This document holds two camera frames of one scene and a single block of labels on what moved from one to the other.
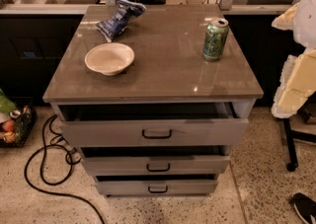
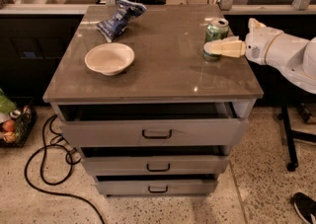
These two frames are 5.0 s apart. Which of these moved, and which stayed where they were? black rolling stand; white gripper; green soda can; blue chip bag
Moved: white gripper
Stayed: black rolling stand; green soda can; blue chip bag
